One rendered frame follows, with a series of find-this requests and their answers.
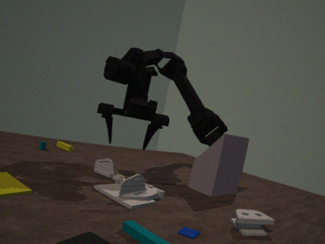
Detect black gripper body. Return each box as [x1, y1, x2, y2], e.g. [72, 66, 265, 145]
[97, 86, 169, 127]

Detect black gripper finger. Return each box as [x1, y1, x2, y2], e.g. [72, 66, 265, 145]
[143, 124, 163, 150]
[101, 115, 113, 143]

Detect teal rectangular bar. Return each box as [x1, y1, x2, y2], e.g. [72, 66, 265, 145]
[122, 220, 170, 244]

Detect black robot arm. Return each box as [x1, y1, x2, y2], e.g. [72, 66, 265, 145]
[103, 47, 227, 146]

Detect blue flat rectangular block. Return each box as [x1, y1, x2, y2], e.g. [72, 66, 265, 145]
[177, 227, 200, 239]

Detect yellow rectangular bar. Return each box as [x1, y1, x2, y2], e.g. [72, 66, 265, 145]
[56, 142, 73, 152]

